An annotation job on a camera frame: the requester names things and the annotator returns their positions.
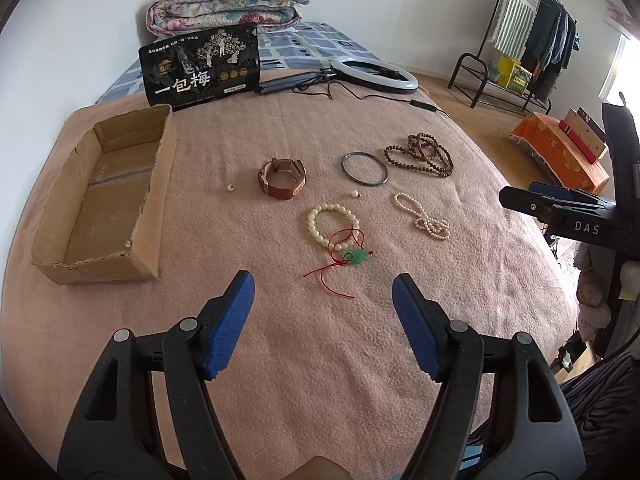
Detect cream bead bracelet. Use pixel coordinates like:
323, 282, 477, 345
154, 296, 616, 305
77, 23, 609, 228
306, 201, 362, 253

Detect blue checkered bed sheet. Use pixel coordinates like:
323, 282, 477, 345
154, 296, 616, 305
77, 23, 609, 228
94, 20, 384, 105

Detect brown wooden bead necklace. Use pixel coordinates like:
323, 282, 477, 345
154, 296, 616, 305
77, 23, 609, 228
383, 132, 456, 180

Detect black snack bag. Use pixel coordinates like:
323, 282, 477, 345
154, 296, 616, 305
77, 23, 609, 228
138, 23, 260, 110

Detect open cardboard box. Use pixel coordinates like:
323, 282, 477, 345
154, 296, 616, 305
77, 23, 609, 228
32, 104, 178, 285

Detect black clothes rack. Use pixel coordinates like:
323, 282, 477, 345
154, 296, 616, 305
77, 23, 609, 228
448, 0, 580, 115

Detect black ring light cable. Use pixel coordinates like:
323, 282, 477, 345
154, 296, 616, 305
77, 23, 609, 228
290, 75, 452, 120

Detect yellow box on rack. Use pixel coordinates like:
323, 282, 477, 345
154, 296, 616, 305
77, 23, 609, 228
498, 54, 533, 96

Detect striped hanging towel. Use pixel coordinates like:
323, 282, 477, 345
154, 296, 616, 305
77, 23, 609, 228
489, 0, 540, 60

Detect blue bangle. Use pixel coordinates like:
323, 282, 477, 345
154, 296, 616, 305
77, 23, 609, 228
341, 151, 388, 188

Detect white pearl necklace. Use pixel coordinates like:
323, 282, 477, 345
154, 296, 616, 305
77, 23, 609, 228
392, 192, 452, 242

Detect dark hanging clothes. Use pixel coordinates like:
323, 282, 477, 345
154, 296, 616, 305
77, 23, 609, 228
521, 0, 580, 102

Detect pink blanket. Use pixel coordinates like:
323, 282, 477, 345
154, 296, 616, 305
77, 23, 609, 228
2, 89, 577, 479

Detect white ring light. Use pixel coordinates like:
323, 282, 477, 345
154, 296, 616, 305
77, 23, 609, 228
255, 54, 420, 97

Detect red strap wristwatch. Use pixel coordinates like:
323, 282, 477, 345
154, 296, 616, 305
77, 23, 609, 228
257, 158, 307, 200

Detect folded floral quilt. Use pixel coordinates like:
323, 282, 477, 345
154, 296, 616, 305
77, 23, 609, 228
145, 0, 310, 38

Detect brown and red boxes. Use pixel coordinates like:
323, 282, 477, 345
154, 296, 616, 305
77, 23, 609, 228
559, 107, 608, 164

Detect green jade red-string pendant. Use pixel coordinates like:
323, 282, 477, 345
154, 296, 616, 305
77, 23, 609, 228
304, 226, 374, 300

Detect orange floral cloth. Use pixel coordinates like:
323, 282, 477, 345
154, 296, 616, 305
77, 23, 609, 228
510, 113, 610, 195

